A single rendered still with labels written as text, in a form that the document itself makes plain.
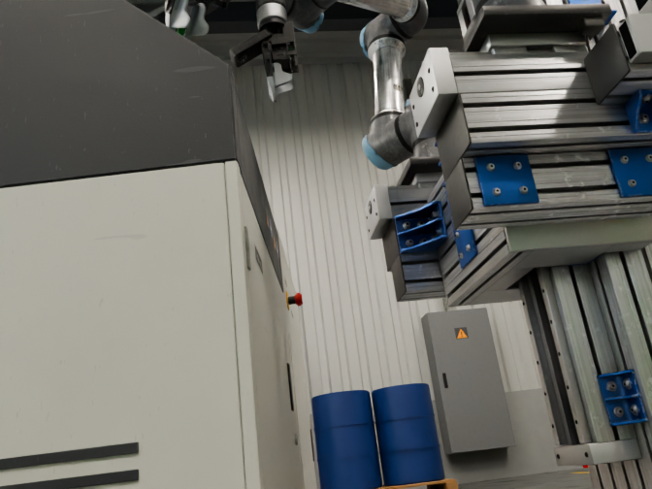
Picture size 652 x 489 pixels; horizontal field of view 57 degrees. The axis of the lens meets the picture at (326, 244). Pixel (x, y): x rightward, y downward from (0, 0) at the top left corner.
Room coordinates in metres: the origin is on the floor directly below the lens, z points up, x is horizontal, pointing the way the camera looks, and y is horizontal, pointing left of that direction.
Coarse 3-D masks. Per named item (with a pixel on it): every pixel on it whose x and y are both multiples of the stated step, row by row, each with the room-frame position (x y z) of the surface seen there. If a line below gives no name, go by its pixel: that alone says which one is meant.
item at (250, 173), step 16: (240, 112) 0.81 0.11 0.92; (240, 128) 0.80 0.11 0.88; (240, 144) 0.78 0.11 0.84; (256, 160) 1.02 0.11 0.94; (256, 176) 0.99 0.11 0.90; (256, 192) 0.97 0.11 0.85; (256, 208) 0.94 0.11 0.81; (272, 224) 1.26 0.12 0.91; (272, 240) 1.22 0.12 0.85; (272, 256) 1.18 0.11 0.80
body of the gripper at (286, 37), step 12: (264, 24) 1.18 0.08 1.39; (276, 24) 1.18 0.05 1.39; (288, 24) 1.19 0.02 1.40; (276, 36) 1.19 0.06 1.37; (288, 36) 1.19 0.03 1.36; (264, 48) 1.17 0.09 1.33; (276, 48) 1.18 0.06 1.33; (288, 48) 1.18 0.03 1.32; (264, 60) 1.18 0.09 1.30; (276, 60) 1.18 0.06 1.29; (288, 60) 1.19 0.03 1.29; (288, 72) 1.23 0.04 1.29
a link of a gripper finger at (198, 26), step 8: (192, 8) 0.93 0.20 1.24; (200, 8) 0.93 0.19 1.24; (192, 16) 0.94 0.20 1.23; (200, 16) 0.94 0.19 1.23; (192, 24) 0.95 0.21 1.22; (200, 24) 0.94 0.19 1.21; (208, 24) 0.94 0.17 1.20; (184, 32) 0.95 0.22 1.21; (192, 32) 0.96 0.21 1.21; (200, 32) 0.95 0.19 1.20
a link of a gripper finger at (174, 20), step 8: (176, 0) 0.89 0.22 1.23; (184, 0) 0.89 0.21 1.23; (176, 8) 0.90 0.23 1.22; (184, 8) 0.89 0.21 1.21; (168, 16) 0.91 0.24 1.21; (176, 16) 0.91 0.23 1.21; (184, 16) 0.90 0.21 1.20; (168, 24) 0.92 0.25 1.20; (176, 24) 0.91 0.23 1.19; (184, 24) 0.90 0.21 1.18
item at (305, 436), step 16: (288, 288) 1.65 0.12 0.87; (288, 320) 1.51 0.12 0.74; (288, 336) 1.46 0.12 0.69; (304, 368) 2.11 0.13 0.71; (304, 384) 1.95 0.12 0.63; (304, 400) 1.85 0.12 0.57; (304, 416) 1.76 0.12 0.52; (304, 432) 1.68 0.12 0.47; (304, 448) 1.61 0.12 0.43; (304, 464) 1.54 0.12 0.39; (304, 480) 1.48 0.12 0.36
